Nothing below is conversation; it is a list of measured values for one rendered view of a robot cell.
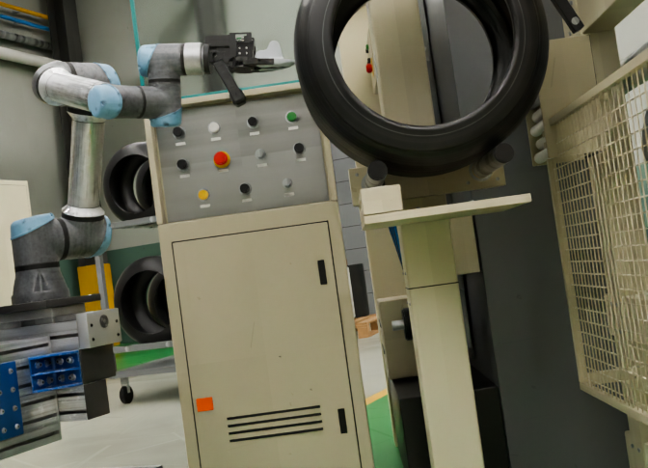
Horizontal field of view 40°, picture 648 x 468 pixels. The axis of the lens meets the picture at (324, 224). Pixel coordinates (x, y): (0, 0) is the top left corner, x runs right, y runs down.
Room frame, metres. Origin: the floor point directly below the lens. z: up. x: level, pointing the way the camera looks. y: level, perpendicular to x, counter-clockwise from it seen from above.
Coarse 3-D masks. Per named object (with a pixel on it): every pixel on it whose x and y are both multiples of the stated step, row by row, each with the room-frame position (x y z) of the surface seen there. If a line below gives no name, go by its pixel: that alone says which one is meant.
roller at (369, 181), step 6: (372, 162) 1.98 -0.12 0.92; (378, 162) 1.98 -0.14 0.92; (372, 168) 1.98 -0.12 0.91; (378, 168) 1.98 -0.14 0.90; (384, 168) 1.98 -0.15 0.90; (366, 174) 2.03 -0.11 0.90; (372, 174) 1.98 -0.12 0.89; (378, 174) 1.98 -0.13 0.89; (384, 174) 1.97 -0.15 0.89; (366, 180) 2.12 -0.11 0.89; (372, 180) 2.01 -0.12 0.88; (378, 180) 1.99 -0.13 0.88; (366, 186) 2.23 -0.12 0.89; (372, 186) 2.14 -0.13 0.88
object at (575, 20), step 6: (552, 0) 2.29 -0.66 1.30; (558, 0) 2.27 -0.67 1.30; (564, 0) 2.27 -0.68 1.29; (558, 6) 2.27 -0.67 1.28; (564, 6) 2.27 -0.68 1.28; (570, 6) 2.27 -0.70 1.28; (558, 12) 2.29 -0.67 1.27; (564, 12) 2.27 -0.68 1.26; (570, 12) 2.27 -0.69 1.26; (564, 18) 2.28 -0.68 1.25; (570, 18) 2.27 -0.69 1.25; (576, 18) 2.27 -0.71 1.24; (570, 24) 2.27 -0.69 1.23; (576, 24) 2.27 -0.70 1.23; (582, 24) 2.27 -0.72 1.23; (576, 30) 2.27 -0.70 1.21
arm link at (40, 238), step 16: (16, 224) 2.37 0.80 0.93; (32, 224) 2.37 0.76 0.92; (48, 224) 2.40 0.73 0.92; (64, 224) 2.43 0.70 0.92; (16, 240) 2.37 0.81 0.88; (32, 240) 2.37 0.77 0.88; (48, 240) 2.39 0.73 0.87; (64, 240) 2.42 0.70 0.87; (16, 256) 2.38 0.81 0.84; (32, 256) 2.36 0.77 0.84; (48, 256) 2.39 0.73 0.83; (64, 256) 2.44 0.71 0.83
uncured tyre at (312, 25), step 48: (336, 0) 1.96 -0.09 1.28; (480, 0) 2.23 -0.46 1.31; (528, 0) 1.96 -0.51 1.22; (336, 48) 2.26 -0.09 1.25; (528, 48) 1.96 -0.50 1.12; (336, 96) 1.96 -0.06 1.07; (528, 96) 1.98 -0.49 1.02; (336, 144) 2.14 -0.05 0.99; (384, 144) 1.97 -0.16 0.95; (432, 144) 1.96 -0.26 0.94; (480, 144) 1.98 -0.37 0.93
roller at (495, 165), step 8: (504, 144) 1.97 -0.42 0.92; (488, 152) 2.07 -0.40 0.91; (496, 152) 1.97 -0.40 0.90; (504, 152) 1.97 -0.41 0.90; (512, 152) 1.97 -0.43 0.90; (480, 160) 2.17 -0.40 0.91; (488, 160) 2.06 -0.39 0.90; (496, 160) 1.98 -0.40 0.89; (504, 160) 1.97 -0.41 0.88; (472, 168) 2.30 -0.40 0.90; (480, 168) 2.19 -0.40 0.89; (488, 168) 2.11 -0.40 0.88; (496, 168) 2.08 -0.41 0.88; (480, 176) 2.27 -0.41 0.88
